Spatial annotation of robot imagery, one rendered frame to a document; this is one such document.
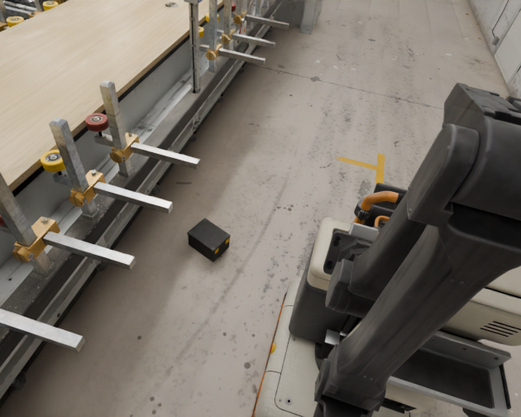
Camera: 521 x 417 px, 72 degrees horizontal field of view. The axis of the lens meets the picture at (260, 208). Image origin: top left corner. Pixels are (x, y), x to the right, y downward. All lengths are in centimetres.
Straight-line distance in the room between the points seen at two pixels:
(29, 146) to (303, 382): 132
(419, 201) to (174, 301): 178
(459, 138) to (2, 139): 146
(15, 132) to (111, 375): 108
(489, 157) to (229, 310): 178
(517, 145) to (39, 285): 125
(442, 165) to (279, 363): 137
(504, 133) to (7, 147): 143
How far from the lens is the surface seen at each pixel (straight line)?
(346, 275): 56
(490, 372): 91
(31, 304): 129
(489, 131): 25
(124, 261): 111
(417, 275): 33
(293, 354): 158
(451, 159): 25
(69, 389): 191
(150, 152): 148
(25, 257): 121
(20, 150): 147
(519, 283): 63
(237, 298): 198
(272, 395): 152
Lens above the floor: 173
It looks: 47 degrees down
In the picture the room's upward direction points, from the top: 9 degrees clockwise
